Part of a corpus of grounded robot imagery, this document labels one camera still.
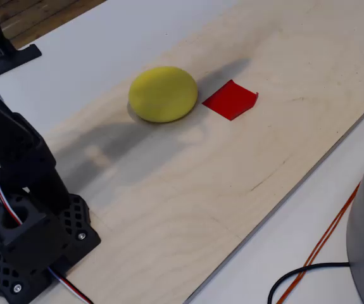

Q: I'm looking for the yellow round sponge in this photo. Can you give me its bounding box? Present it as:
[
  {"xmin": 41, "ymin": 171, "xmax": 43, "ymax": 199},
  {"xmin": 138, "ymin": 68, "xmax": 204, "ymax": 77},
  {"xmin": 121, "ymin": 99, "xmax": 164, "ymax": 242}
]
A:
[{"xmin": 128, "ymin": 65, "xmax": 199, "ymax": 124}]

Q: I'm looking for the black lattice robot base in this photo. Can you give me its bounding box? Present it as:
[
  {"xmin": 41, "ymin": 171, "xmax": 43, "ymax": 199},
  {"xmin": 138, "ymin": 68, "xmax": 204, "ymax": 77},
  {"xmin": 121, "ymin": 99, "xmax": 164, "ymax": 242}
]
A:
[{"xmin": 0, "ymin": 183, "xmax": 102, "ymax": 304}]

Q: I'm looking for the red paper square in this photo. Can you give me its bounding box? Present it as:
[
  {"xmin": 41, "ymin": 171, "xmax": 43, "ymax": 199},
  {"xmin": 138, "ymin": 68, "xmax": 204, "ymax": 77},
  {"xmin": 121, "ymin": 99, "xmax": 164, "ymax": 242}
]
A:
[{"xmin": 201, "ymin": 79, "xmax": 260, "ymax": 122}]

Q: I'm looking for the light plywood board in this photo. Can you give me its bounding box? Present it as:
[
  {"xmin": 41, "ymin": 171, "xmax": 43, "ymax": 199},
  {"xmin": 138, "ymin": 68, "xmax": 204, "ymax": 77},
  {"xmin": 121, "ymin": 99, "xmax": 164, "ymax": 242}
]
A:
[{"xmin": 41, "ymin": 0, "xmax": 364, "ymax": 304}]

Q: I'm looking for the black stand with flat foot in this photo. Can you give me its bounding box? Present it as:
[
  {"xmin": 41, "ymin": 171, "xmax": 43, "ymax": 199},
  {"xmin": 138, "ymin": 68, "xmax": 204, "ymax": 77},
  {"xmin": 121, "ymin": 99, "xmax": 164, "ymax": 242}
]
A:
[{"xmin": 0, "ymin": 0, "xmax": 42, "ymax": 80}]

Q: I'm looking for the black power cable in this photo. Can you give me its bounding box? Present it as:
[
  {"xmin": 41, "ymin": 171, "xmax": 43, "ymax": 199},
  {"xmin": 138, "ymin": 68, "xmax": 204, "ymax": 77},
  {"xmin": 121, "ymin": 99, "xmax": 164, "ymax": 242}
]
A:
[{"xmin": 267, "ymin": 262, "xmax": 351, "ymax": 304}]

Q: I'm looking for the orange twin cord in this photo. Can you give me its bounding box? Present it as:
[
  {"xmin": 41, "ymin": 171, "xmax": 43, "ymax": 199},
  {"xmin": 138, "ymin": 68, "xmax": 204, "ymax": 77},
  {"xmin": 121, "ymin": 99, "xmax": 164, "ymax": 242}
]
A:
[{"xmin": 275, "ymin": 180, "xmax": 362, "ymax": 304}]

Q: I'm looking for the white red black servo cable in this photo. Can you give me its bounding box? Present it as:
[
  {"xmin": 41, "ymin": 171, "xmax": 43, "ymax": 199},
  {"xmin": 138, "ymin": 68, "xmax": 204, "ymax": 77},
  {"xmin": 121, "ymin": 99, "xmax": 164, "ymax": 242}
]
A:
[
  {"xmin": 0, "ymin": 77, "xmax": 23, "ymax": 226},
  {"xmin": 47, "ymin": 266, "xmax": 94, "ymax": 304}
]

